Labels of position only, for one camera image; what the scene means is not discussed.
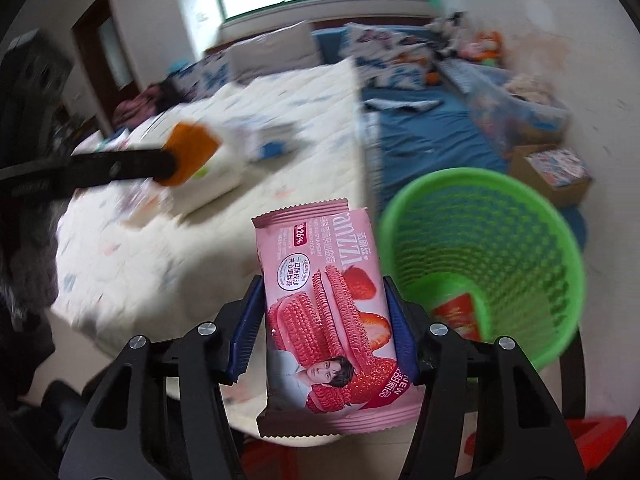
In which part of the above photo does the blue bed sheet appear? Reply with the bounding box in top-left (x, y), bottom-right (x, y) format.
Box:
top-left (311, 27), bottom-right (589, 252)

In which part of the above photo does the brown cardboard box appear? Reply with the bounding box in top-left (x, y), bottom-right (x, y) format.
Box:
top-left (508, 144), bottom-right (593, 208)

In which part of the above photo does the pink strawberry wafer packet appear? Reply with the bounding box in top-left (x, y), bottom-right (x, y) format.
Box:
top-left (253, 198), bottom-right (423, 438)

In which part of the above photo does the red instant noodle cup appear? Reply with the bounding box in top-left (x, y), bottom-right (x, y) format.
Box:
top-left (432, 292), bottom-right (482, 341)

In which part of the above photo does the butterfly pillow right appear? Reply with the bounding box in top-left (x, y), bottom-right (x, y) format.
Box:
top-left (340, 23), bottom-right (434, 91)

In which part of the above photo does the orange fox plush toy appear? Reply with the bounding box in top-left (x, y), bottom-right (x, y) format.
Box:
top-left (469, 30), bottom-right (503, 67)

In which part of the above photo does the pink clothes pile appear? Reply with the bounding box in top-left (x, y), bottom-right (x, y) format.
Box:
top-left (113, 84), bottom-right (176, 131)

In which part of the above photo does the butterfly pillow left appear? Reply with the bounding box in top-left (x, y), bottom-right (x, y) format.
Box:
top-left (168, 51), bottom-right (231, 102)

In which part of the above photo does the clear plastic storage bin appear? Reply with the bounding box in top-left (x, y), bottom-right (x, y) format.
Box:
top-left (437, 58), bottom-right (570, 158)

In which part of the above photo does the beige cushion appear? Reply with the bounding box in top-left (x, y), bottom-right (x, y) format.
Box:
top-left (226, 21), bottom-right (322, 84)

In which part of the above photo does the green plastic mesh basket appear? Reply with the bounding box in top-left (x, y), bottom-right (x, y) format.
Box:
top-left (376, 168), bottom-right (586, 370)

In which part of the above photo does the butterfly pillow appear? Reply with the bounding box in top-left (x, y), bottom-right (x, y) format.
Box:
top-left (168, 51), bottom-right (231, 102)
top-left (340, 23), bottom-right (434, 91)

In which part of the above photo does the cream patterned quilt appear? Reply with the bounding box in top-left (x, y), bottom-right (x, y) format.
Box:
top-left (52, 60), bottom-right (366, 356)

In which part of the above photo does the red plastic stool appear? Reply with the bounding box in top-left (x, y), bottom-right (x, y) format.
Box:
top-left (464, 393), bottom-right (627, 479)

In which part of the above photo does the blue white milk carton box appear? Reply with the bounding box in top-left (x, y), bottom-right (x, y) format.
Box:
top-left (238, 116), bottom-right (302, 162)

